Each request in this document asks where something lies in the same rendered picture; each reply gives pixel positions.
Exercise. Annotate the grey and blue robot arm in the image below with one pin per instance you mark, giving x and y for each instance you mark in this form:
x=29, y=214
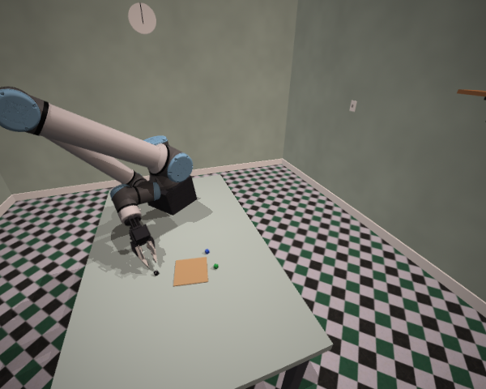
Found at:
x=21, y=112

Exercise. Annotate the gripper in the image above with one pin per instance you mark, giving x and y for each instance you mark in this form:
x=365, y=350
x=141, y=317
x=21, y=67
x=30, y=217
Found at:
x=141, y=235

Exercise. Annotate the orange flat mat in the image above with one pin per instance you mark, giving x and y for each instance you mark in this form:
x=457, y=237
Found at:
x=190, y=271

